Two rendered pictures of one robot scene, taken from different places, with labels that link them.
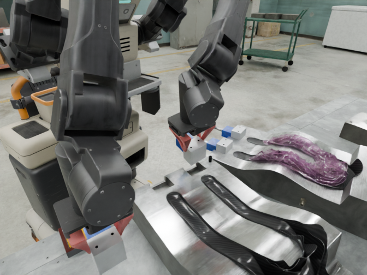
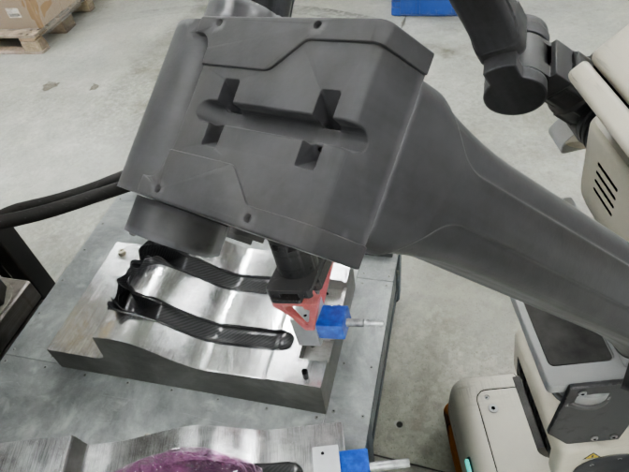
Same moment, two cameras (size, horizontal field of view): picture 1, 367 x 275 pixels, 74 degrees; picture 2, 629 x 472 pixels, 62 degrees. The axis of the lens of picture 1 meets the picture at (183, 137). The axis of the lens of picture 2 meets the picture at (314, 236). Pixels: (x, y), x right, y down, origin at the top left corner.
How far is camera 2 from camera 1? 0.99 m
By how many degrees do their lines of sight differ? 97
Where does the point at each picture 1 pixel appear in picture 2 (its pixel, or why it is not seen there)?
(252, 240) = (182, 282)
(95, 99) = not seen: hidden behind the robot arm
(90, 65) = not seen: hidden behind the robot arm
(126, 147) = (536, 379)
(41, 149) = not seen: outside the picture
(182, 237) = (255, 265)
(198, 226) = (250, 286)
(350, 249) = (84, 435)
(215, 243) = (220, 278)
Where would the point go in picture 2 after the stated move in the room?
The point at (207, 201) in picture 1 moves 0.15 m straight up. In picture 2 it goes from (259, 312) to (241, 254)
